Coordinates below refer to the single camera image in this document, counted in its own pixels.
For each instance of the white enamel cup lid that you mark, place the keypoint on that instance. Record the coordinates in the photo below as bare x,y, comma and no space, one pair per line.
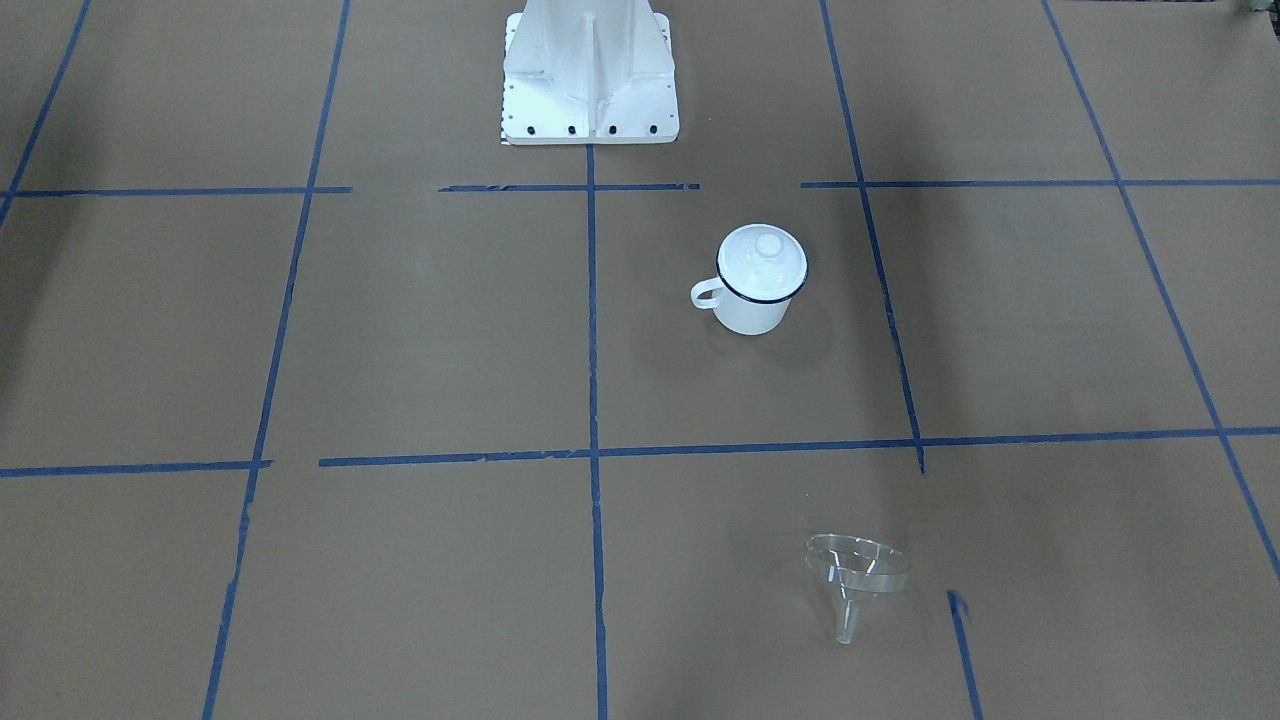
762,263

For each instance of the white enamel cup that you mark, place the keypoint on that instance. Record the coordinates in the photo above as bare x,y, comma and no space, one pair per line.
749,303

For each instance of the clear plastic funnel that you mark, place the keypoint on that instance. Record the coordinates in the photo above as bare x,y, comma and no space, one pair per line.
852,568

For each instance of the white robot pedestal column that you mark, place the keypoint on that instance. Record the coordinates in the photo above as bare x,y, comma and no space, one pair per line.
579,72

